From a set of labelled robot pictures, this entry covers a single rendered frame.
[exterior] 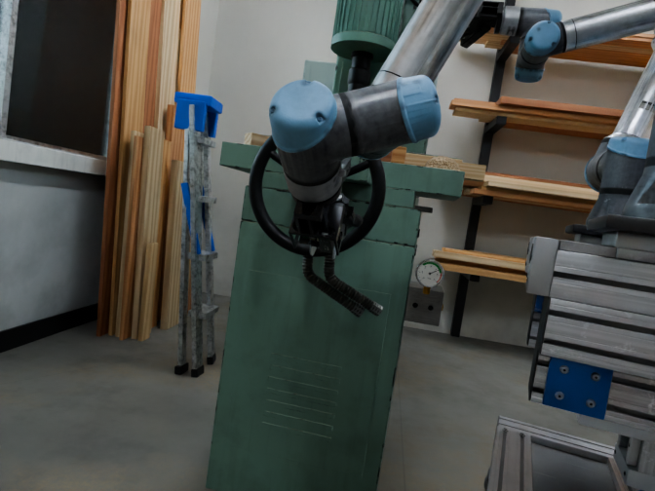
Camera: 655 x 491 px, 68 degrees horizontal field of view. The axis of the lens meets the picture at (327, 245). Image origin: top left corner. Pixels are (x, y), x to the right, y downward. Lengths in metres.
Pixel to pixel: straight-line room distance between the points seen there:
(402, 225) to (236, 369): 0.56
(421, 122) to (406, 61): 0.16
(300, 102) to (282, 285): 0.74
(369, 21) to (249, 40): 2.68
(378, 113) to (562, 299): 0.43
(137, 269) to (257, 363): 1.39
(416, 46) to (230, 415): 1.00
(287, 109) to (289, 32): 3.40
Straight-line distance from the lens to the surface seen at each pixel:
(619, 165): 1.37
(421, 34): 0.74
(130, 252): 2.53
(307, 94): 0.56
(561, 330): 0.84
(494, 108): 3.28
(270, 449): 1.35
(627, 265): 0.84
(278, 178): 1.23
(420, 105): 0.58
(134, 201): 2.53
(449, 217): 3.65
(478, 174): 1.34
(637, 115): 1.55
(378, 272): 1.18
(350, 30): 1.36
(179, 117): 2.15
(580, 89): 3.95
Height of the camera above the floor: 0.77
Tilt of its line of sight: 4 degrees down
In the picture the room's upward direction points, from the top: 8 degrees clockwise
